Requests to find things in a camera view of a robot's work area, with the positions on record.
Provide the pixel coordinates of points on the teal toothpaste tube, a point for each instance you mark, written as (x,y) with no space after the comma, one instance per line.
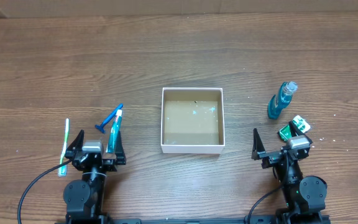
(114,132)

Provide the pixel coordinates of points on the white cardboard box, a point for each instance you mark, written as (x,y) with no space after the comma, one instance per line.
(192,121)

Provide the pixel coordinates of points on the blue mouthwash bottle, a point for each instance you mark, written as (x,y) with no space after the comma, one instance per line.
(281,100)

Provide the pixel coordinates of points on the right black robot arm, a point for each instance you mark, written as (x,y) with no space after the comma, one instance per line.
(304,196)

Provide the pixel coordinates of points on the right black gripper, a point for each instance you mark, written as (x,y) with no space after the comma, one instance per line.
(279,155)

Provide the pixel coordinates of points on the green soap packet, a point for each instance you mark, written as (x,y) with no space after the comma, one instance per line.
(299,122)

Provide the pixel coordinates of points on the blue disposable razor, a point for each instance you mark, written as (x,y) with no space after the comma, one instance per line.
(100,127)

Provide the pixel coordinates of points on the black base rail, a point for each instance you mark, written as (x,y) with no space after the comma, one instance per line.
(191,221)

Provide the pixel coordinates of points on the green white toothbrush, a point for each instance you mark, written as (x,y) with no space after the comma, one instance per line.
(62,171)

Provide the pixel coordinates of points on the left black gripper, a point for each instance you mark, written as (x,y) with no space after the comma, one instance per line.
(96,159)

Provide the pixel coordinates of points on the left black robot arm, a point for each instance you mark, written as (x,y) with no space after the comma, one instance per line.
(84,197)

